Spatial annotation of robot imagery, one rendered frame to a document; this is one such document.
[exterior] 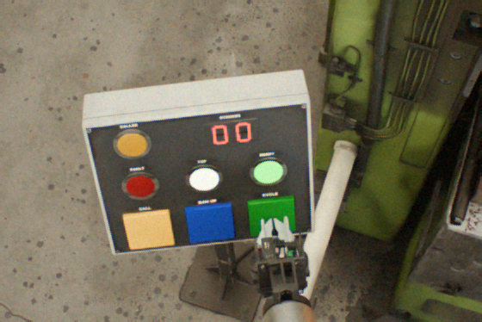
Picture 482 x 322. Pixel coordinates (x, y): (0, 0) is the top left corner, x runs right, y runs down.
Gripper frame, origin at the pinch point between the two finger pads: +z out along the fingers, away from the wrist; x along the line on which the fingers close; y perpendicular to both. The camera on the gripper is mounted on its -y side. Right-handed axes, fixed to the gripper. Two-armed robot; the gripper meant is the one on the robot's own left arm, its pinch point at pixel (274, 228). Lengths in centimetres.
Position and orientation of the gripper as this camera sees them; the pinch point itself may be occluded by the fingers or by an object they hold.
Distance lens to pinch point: 153.6
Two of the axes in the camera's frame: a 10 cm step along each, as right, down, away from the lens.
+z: -0.8, -6.5, 7.6
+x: -9.9, 1.1, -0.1
